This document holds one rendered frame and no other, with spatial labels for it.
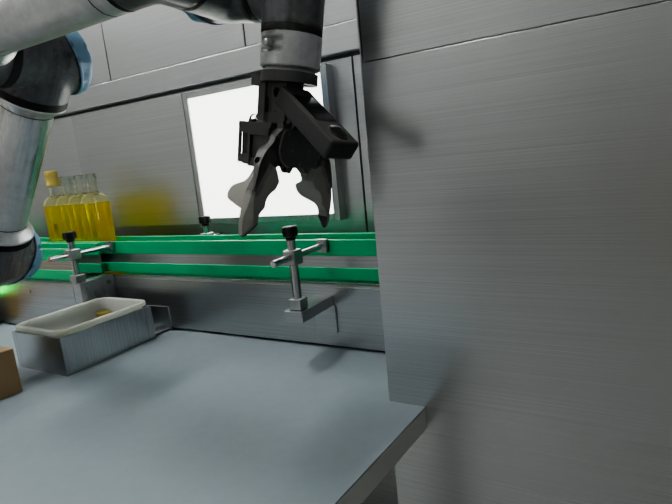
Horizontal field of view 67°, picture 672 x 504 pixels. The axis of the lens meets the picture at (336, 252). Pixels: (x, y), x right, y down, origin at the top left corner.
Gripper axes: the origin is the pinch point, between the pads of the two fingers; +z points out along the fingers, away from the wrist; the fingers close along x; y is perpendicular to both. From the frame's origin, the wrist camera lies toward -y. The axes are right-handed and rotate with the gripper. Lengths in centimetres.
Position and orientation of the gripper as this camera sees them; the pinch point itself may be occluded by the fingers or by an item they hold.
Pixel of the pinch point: (290, 234)
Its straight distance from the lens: 66.2
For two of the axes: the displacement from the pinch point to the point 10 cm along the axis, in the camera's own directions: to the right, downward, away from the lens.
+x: -6.5, 1.1, -7.5
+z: -0.9, 9.7, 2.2
